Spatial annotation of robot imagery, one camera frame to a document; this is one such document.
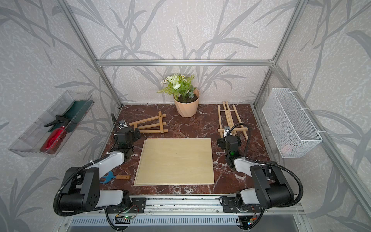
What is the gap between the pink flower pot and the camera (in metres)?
1.01

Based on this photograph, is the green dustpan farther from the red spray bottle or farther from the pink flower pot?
the pink flower pot

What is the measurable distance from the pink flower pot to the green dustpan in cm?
52

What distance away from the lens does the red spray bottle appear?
57cm

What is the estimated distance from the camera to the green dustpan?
651 millimetres

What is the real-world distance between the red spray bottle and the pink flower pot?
604 mm
